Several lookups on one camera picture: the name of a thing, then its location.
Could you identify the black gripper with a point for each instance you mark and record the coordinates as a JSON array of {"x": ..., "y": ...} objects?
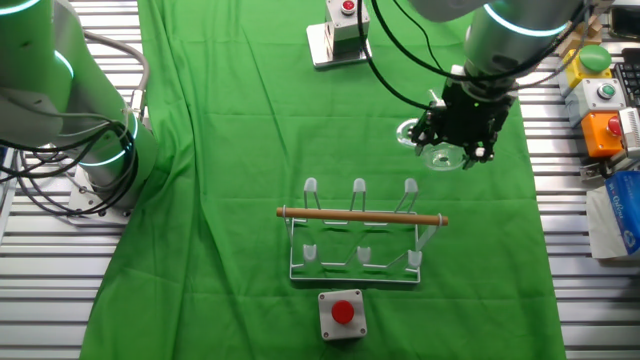
[{"x": 470, "y": 117}]

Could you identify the clear glass cup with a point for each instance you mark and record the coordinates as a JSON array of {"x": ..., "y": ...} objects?
[{"x": 442, "y": 159}]

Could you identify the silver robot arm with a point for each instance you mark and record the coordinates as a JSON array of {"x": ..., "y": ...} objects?
[{"x": 30, "y": 75}]

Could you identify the orange box red button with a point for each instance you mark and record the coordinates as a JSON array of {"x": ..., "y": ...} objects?
[{"x": 597, "y": 135}]

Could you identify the grey box green button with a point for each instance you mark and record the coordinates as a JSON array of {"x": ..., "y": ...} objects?
[{"x": 590, "y": 95}]

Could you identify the grey box small red button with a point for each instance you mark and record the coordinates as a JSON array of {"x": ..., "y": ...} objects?
[{"x": 345, "y": 30}]

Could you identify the wooden blocks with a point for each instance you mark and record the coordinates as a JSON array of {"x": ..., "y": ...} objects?
[{"x": 582, "y": 40}]

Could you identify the yellow box green mushroom button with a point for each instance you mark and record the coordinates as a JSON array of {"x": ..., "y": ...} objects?
[{"x": 595, "y": 57}]

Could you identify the blue white box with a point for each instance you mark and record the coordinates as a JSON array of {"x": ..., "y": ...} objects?
[{"x": 597, "y": 225}]

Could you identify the blue tissue pack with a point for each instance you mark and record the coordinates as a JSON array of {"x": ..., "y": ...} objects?
[{"x": 625, "y": 210}]

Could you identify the black keyboard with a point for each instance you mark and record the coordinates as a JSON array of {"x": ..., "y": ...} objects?
[{"x": 630, "y": 82}]

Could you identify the grey box large red button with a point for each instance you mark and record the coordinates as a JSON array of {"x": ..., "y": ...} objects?
[{"x": 342, "y": 312}]

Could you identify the black screen device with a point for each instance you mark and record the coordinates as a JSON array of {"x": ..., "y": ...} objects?
[{"x": 625, "y": 22}]

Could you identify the green cloth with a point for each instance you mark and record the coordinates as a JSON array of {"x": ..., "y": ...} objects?
[{"x": 225, "y": 150}]

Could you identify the ribbed silver camera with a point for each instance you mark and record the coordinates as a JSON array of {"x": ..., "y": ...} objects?
[{"x": 631, "y": 130}]

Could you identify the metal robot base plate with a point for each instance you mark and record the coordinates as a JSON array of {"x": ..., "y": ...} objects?
[{"x": 80, "y": 200}]

